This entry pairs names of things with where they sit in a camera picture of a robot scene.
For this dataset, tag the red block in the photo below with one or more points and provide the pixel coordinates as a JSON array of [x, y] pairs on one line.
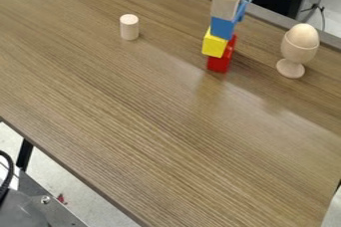
[[220, 62]]

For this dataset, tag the yellow cube block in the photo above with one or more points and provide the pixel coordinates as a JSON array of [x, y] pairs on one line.
[[213, 45]]

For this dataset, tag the wooden cylinder block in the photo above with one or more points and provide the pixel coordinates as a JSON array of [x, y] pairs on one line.
[[129, 28]]

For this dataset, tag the blue cube block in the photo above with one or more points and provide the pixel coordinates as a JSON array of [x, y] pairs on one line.
[[222, 28]]

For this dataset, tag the natural wood block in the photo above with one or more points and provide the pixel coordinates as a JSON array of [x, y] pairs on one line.
[[224, 6]]

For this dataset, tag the thin blue block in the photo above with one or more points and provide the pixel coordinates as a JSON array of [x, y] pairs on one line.
[[242, 10]]

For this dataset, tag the wooden egg cup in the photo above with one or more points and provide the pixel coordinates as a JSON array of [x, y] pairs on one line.
[[294, 59]]

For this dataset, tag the wooden egg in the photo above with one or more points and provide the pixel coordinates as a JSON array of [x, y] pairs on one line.
[[303, 34]]

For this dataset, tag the grey metal base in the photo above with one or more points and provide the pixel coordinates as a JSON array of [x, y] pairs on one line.
[[26, 206]]

